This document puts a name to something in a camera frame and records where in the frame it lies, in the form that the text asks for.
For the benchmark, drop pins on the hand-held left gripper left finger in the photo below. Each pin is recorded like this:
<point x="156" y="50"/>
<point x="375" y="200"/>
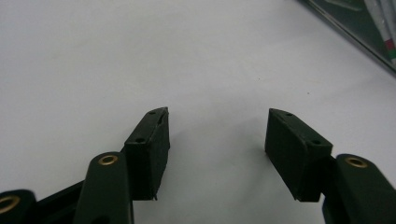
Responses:
<point x="149" y="149"/>

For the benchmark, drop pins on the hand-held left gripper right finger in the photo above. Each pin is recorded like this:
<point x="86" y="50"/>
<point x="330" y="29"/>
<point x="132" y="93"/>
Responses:
<point x="295" y="155"/>

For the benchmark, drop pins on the white pole with coloured bands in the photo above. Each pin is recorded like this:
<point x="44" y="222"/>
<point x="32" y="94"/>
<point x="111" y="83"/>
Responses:
<point x="384" y="25"/>

